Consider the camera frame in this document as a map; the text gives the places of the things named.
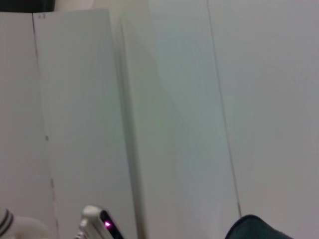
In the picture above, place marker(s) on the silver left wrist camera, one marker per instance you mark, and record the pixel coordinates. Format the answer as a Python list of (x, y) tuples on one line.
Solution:
[(99, 221)]

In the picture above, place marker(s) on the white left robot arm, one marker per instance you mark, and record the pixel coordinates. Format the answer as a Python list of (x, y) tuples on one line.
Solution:
[(17, 227)]

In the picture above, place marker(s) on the black background object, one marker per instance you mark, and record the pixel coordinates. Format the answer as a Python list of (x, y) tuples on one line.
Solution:
[(25, 5)]

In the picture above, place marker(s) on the dark teal insulated bag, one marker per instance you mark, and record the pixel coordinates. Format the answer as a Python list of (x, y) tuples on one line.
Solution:
[(251, 229)]

